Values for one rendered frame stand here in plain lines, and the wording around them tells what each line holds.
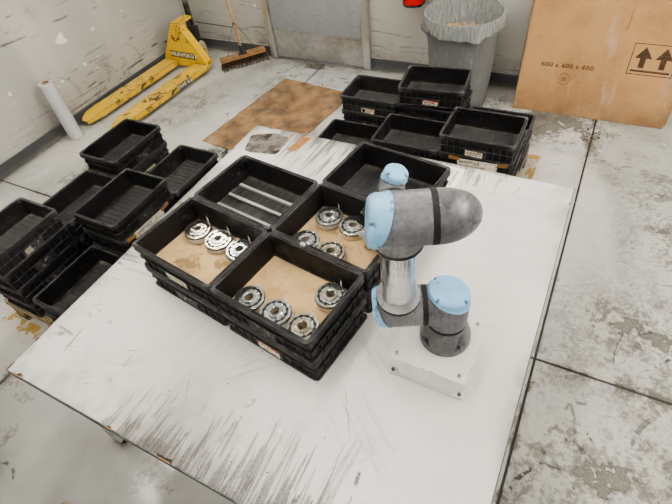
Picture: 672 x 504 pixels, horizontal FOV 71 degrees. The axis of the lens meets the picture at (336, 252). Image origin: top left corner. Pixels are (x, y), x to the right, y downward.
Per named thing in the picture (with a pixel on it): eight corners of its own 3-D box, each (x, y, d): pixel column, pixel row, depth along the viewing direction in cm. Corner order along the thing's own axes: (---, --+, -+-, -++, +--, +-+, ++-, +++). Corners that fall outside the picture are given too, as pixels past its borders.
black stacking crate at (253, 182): (323, 205, 189) (319, 183, 181) (275, 253, 174) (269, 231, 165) (250, 176, 207) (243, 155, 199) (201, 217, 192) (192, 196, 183)
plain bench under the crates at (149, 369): (540, 292, 247) (575, 187, 196) (441, 652, 155) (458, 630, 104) (281, 219, 307) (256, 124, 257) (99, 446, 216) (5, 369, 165)
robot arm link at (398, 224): (427, 332, 134) (443, 224, 88) (374, 335, 136) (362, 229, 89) (423, 294, 140) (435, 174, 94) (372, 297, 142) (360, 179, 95)
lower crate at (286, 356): (370, 317, 163) (368, 296, 154) (318, 385, 148) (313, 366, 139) (281, 273, 181) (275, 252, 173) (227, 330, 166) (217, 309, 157)
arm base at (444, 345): (474, 320, 146) (477, 301, 139) (466, 362, 137) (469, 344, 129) (425, 309, 150) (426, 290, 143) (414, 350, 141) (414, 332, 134)
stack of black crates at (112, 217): (157, 225, 294) (126, 167, 261) (194, 238, 283) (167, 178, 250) (110, 271, 271) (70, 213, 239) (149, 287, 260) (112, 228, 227)
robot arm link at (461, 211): (499, 183, 89) (455, 185, 137) (439, 187, 90) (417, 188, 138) (500, 244, 90) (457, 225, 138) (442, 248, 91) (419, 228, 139)
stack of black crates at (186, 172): (197, 186, 317) (179, 143, 292) (233, 196, 306) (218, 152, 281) (157, 225, 294) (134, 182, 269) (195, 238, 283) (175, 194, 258)
